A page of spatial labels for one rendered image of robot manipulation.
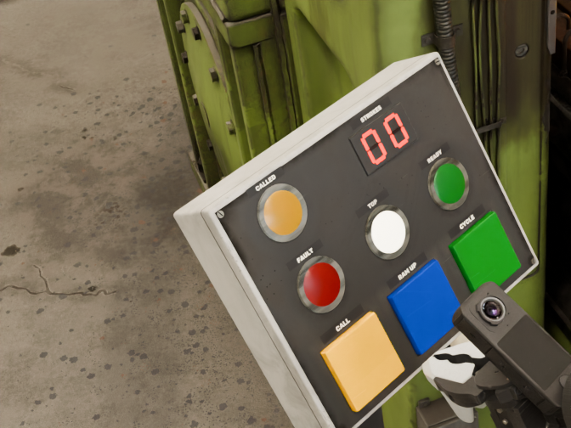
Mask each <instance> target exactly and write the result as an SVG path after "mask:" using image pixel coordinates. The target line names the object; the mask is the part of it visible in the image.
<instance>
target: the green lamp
mask: <svg viewBox="0 0 571 428"><path fill-rule="evenodd" d="M434 188H435V192H436V194H437V196H438V197H439V199H441V201H443V202H444V203H447V204H454V203H455V202H457V201H458V200H459V199H460V198H461V197H462V195H463V194H464V191H465V178H464V176H463V173H462V172H461V170H460V169H459V167H458V166H456V165H453V164H449V163H447V164H444V165H442V166H441V167H440V168H439V169H438V170H437V171H436V174H435V177H434Z"/></svg>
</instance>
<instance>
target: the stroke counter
mask: <svg viewBox="0 0 571 428"><path fill-rule="evenodd" d="M394 117H395V118H396V120H397V122H398V124H399V127H397V128H396V129H394V130H393V131H392V132H391V130H390V128H389V126H388V124H387V122H388V121H389V120H391V119H392V118H394ZM385 121H386V122H384V123H383V124H384V126H385V128H386V129H387V132H388V133H389V134H390V133H391V134H392V135H391V136H390V137H391V139H392V141H393V143H394V145H395V147H397V146H398V147H399V148H400V147H401V146H403V145H404V144H406V143H407V142H408V141H407V138H409V137H408V135H407V133H406V131H405V130H404V127H401V126H402V123H401V121H400V119H399V117H398V115H397V114H396V115H394V113H392V114H391V115H390V116H389V117H387V118H386V119H385ZM399 130H402V132H403V134H404V136H405V140H404V141H402V142H401V143H400V144H397V142H396V140H395V138H394V136H393V135H394V134H395V133H396V132H398V131H399ZM371 133H373V134H374V136H375V138H376V141H377V143H375V144H374V145H372V146H371V147H368V145H367V143H366V142H365V138H366V137H367V136H368V135H370V134H371ZM362 136H363V138H362V139H361V141H362V143H363V145H364V147H365V149H366V151H367V150H368V149H369V150H370V151H369V152H368V155H369V157H370V158H371V160H372V162H373V164H374V163H376V164H378V163H380V162H381V161H383V160H384V159H385V158H386V157H385V155H386V154H387V152H386V151H385V149H384V148H383V146H382V143H380V144H379V142H380V139H379V138H378V136H377V134H376V131H375V130H374V131H372V130H371V129H370V130H369V131H368V132H366V133H365V134H363V135H362ZM377 146H380V148H381V150H382V153H383V154H384V155H383V156H382V157H381V158H379V159H378V160H375V159H374V157H373V155H372V153H371V151H372V150H373V149H374V148H376V147H377Z"/></svg>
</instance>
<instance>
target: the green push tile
mask: <svg viewBox="0 0 571 428"><path fill-rule="evenodd" d="M448 247H449V250H450V252H451V254H452V256H453V257H454V259H455V262H456V264H457V266H458V268H459V269H460V271H461V274H462V276H463V278H464V280H465V281H466V284H467V286H468V288H469V290H470V291H471V292H472V293H473V292H474V291H475V290H476V289H477V288H478V287H479V286H480V285H481V284H484V283H486V282H489V281H492V282H495V283H497V284H498V285H499V286H500V285H501V284H502V283H504V282H505V281H506V280H507V279H508V278H509V277H510V276H511V275H513V274H514V273H515V272H516V271H517V270H518V269H519V268H520V267H521V264H520V262H519V260H518V259H517V255H516V253H515V251H514V250H513V248H512V245H511V243H510V241H509V239H508V238H507V236H506V233H505V230H504V228H503V227H502V225H501V223H500V220H499V218H498V217H497V215H496V213H495V212H494V211H489V212H488V213H487V214H486V215H485V216H483V217H482V218H481V219H480V220H478V221H477V222H476V223H475V224H473V225H472V226H471V227H470V228H469V229H468V230H467V231H466V232H465V233H463V234H462V235H461V236H460V237H458V238H457V239H456V240H455V241H453V242H452V243H451V244H450V245H448Z"/></svg>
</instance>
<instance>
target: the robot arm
mask: <svg viewBox="0 0 571 428"><path fill-rule="evenodd" d="M452 323H453V325H454V326H455V327H456V328H457V329H458V330H459V331H460V332H461V333H462V334H463V335H464V336H465V337H466V338H467V339H468V340H469V341H468V342H465V343H461V344H459V345H456V346H452V347H449V348H446V349H443V350H441V351H438V352H435V353H434V354H433V355H432V356H431V357H430V358H429V359H428V360H427V361H426V362H425V363H423V364H422V369H423V372H424V375H425V376H426V377H427V380H428V381H429V382H430V383H431V384H432V385H433V386H434V387H435V388H436V389H437V390H438V391H441V393H442V394H443V396H444V397H445V399H446V400H447V402H448V403H449V405H450V407H451V408H452V409H453V410H454V412H455V413H456V415H457V416H458V417H459V418H460V419H461V420H463V421H465V422H467V423H472V422H473V421H474V415H473V407H474V408H485V407H486V406H487V407H488V408H489V411H490V413H491V414H490V416H491V418H492V420H493V421H494V423H495V426H496V428H571V355H570V354H569V353H568V352H567V351H566V350H565V349H564V348H563V347H562V346H561V345H560V344H559V343H558V342H557V341H556V340H554V339H553V338H552V337H551V336H550V335H549V334H548V333H547V332H546V331H545V330H544V329H543V328H542V327H541V326H540V325H539V324H538V323H537V322H536V321H535V320H533V319H532V318H531V317H530V316H529V315H528V314H527V313H526V312H525V311H524V310H523V309H522V308H521V307H520V306H519V305H518V304H517V303H516V302H515V301H514V300H513V299H512V298H511V297H510V296H509V295H508V294H507V293H506V292H505V291H504V290H503V289H502V288H501V287H500V286H499V285H498V284H497V283H495V282H492V281H489V282H486V283H484V284H481V285H480V286H479V287H478V288H477V289H476V290H475V291H474V292H473V293H472V294H471V295H470V296H469V297H468V298H467V299H466V300H465V301H464V302H463V303H462V304H461V305H460V306H459V307H458V308H457V309H456V310H455V313H454V315H453V318H452Z"/></svg>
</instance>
